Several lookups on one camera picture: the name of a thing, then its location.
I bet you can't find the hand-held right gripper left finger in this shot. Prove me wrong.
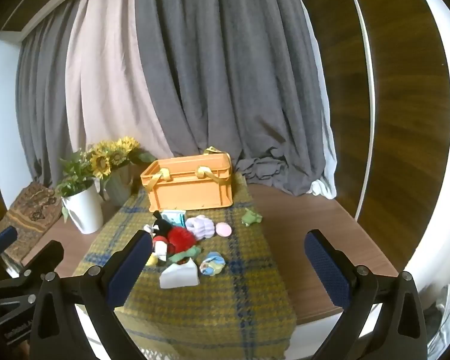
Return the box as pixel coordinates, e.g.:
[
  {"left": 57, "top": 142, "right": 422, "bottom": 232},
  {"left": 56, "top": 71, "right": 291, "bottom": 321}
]
[{"left": 29, "top": 229, "right": 154, "bottom": 360}]

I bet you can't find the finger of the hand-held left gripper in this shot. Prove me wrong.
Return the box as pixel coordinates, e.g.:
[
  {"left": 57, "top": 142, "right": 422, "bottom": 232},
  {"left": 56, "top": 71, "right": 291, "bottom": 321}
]
[
  {"left": 0, "top": 226, "right": 19, "bottom": 267},
  {"left": 19, "top": 240, "right": 65, "bottom": 293}
]

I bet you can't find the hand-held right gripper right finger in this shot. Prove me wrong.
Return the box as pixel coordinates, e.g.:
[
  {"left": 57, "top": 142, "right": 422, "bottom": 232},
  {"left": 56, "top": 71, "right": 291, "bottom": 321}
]
[{"left": 304, "top": 228, "right": 430, "bottom": 360}]

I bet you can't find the blue printed tissue packet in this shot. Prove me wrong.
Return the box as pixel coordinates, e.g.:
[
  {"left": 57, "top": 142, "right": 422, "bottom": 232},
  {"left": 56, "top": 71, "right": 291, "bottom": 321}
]
[{"left": 161, "top": 210, "right": 187, "bottom": 227}]

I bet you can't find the orange plastic basket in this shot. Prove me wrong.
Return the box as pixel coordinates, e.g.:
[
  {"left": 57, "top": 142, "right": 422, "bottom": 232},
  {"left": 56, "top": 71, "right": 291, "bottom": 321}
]
[{"left": 140, "top": 152, "right": 235, "bottom": 212}]

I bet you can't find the brown patterned cushion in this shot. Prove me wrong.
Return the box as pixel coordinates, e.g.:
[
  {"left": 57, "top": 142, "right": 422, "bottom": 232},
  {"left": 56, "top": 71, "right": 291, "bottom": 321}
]
[{"left": 0, "top": 181, "right": 62, "bottom": 263}]

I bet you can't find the white wedge box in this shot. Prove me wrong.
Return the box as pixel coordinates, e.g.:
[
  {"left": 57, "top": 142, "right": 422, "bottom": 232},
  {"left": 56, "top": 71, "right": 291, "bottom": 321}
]
[{"left": 159, "top": 262, "right": 199, "bottom": 289}]

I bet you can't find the black red mouse plush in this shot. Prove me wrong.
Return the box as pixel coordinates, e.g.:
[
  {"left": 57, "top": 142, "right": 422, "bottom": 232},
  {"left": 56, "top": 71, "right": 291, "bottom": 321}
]
[{"left": 142, "top": 211, "right": 199, "bottom": 267}]

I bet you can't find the white flowerpot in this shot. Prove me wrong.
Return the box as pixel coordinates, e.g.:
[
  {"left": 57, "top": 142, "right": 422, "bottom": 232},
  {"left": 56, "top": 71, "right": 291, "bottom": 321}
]
[{"left": 61, "top": 182, "right": 105, "bottom": 234}]

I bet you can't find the green cloth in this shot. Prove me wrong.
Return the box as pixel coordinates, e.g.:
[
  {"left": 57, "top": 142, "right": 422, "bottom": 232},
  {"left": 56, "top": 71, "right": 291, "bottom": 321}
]
[{"left": 169, "top": 247, "right": 202, "bottom": 265}]

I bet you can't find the grey-green vase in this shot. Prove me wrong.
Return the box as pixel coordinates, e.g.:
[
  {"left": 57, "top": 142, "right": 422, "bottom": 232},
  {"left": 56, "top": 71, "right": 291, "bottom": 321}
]
[{"left": 104, "top": 165, "right": 143, "bottom": 208}]

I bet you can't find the blue yellow sock ball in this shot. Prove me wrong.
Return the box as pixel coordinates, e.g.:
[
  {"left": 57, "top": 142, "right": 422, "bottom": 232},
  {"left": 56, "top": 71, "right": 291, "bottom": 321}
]
[{"left": 199, "top": 252, "right": 226, "bottom": 276}]

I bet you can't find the green leafy plant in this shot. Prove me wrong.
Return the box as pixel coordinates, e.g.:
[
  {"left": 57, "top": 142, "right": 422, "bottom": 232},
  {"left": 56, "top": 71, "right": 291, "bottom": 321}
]
[{"left": 56, "top": 150, "right": 98, "bottom": 197}]

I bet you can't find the yellow blue plaid cloth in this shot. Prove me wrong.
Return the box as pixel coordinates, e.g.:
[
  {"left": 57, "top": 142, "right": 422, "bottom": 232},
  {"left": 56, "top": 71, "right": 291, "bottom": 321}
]
[{"left": 72, "top": 172, "right": 298, "bottom": 360}]

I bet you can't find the green frog toy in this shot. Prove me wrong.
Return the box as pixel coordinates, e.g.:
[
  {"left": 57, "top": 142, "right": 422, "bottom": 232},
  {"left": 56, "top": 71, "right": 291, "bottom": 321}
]
[{"left": 241, "top": 208, "right": 263, "bottom": 226}]

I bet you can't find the yellow sunflower bunch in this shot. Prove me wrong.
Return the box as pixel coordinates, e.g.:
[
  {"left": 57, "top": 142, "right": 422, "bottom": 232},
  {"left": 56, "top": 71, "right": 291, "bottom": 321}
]
[{"left": 88, "top": 136, "right": 156, "bottom": 181}]

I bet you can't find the white sheer curtain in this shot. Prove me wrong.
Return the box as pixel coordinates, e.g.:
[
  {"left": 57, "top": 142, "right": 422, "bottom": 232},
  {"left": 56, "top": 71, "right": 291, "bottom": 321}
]
[{"left": 307, "top": 7, "right": 338, "bottom": 200}]

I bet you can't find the crumpled white grey cloth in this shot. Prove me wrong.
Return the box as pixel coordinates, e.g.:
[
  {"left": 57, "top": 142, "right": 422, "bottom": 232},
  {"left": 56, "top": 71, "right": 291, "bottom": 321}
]
[{"left": 424, "top": 281, "right": 450, "bottom": 349}]

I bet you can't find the narrow grey curtain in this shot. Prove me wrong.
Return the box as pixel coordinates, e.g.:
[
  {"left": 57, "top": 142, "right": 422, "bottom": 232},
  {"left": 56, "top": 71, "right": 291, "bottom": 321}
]
[{"left": 17, "top": 7, "right": 79, "bottom": 188}]

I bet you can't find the beige curtain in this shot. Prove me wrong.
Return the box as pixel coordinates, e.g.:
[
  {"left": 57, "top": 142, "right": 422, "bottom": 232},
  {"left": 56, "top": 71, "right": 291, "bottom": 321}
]
[{"left": 65, "top": 0, "right": 173, "bottom": 154}]

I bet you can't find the wide grey curtain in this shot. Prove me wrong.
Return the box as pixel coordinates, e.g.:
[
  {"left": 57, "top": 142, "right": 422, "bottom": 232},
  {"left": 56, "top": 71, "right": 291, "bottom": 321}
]
[{"left": 135, "top": 0, "right": 332, "bottom": 196}]

